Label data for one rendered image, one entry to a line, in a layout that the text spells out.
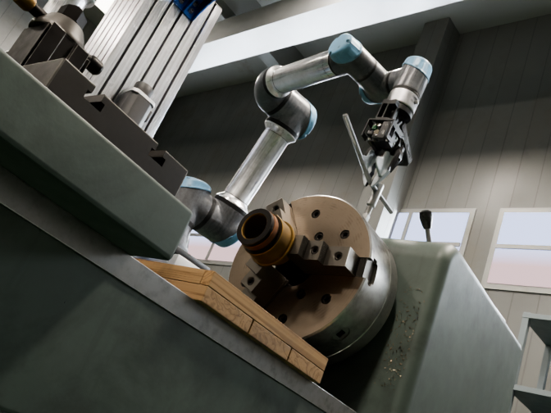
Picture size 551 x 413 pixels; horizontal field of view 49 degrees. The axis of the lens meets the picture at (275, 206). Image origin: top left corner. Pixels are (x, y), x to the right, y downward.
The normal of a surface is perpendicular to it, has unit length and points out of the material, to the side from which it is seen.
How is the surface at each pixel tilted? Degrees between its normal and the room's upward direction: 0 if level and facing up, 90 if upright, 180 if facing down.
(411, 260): 90
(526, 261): 90
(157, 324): 90
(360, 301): 106
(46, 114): 90
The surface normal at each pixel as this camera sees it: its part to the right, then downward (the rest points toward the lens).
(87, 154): 0.77, 0.05
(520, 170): -0.60, -0.53
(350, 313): 0.52, 0.44
